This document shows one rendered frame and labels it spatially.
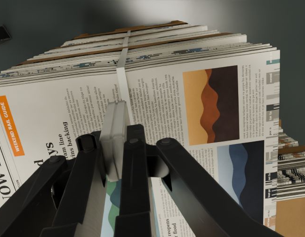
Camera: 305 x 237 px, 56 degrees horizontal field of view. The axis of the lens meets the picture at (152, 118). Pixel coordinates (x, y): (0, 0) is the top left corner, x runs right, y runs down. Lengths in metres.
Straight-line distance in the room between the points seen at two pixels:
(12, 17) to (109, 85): 0.92
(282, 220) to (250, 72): 0.53
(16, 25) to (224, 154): 1.00
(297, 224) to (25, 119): 0.69
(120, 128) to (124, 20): 0.98
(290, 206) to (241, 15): 0.74
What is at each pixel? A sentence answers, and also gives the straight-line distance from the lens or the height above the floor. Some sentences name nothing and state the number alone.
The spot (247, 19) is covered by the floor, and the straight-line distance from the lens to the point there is 1.23.
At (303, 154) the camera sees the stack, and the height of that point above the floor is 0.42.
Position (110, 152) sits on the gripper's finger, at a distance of 0.17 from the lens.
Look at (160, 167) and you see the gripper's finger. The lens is 0.16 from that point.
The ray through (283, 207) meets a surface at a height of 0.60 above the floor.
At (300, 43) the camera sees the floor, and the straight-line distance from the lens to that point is 1.33.
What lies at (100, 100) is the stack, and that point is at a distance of 0.34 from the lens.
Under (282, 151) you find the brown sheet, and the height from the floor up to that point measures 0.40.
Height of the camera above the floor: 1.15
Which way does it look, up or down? 69 degrees down
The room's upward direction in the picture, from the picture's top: 170 degrees clockwise
